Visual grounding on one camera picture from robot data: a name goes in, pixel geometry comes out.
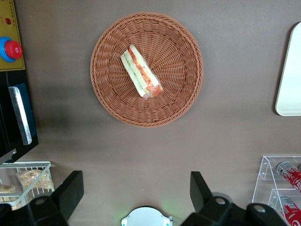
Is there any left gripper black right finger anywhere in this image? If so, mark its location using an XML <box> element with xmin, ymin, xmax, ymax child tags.
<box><xmin>181</xmin><ymin>171</ymin><xmax>289</xmax><ymax>226</ymax></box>

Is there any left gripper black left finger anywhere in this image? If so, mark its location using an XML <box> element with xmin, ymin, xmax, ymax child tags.
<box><xmin>0</xmin><ymin>170</ymin><xmax>84</xmax><ymax>226</ymax></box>

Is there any sandwich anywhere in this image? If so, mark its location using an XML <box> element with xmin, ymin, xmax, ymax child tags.
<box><xmin>120</xmin><ymin>44</ymin><xmax>164</xmax><ymax>100</ymax></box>

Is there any round brown wicker basket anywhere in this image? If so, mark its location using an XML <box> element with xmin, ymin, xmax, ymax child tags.
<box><xmin>90</xmin><ymin>11</ymin><xmax>204</xmax><ymax>128</ymax></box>

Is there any cream plastic tray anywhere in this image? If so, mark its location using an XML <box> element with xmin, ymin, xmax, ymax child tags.
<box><xmin>275</xmin><ymin>22</ymin><xmax>301</xmax><ymax>117</ymax></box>

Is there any clear puffed snack bag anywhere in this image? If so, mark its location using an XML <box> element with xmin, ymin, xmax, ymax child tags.
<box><xmin>0</xmin><ymin>196</ymin><xmax>24</xmax><ymax>210</ymax></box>
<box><xmin>16</xmin><ymin>169</ymin><xmax>54</xmax><ymax>191</ymax></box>
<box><xmin>0</xmin><ymin>185</ymin><xmax>16</xmax><ymax>195</ymax></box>

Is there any clear acrylic bottle rack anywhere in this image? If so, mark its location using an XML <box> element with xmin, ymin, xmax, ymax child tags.
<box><xmin>252</xmin><ymin>155</ymin><xmax>301</xmax><ymax>226</ymax></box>

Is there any silver metal bar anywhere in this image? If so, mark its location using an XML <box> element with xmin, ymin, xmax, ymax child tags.
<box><xmin>8</xmin><ymin>86</ymin><xmax>32</xmax><ymax>145</ymax></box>

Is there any red cola bottle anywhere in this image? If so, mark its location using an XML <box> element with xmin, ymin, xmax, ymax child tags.
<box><xmin>275</xmin><ymin>161</ymin><xmax>301</xmax><ymax>194</ymax></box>
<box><xmin>272</xmin><ymin>196</ymin><xmax>301</xmax><ymax>226</ymax></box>

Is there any black benchtop machine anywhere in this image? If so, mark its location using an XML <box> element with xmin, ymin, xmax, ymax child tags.
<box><xmin>0</xmin><ymin>69</ymin><xmax>40</xmax><ymax>165</ymax></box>

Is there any red emergency stop button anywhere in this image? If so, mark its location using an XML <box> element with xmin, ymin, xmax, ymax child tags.
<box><xmin>0</xmin><ymin>36</ymin><xmax>24</xmax><ymax>63</ymax></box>

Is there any yellow control panel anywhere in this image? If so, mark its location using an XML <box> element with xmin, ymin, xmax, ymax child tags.
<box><xmin>0</xmin><ymin>0</ymin><xmax>26</xmax><ymax>72</ymax></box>

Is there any white wire rack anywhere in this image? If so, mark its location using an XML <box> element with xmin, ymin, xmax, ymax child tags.
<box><xmin>0</xmin><ymin>161</ymin><xmax>55</xmax><ymax>210</ymax></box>

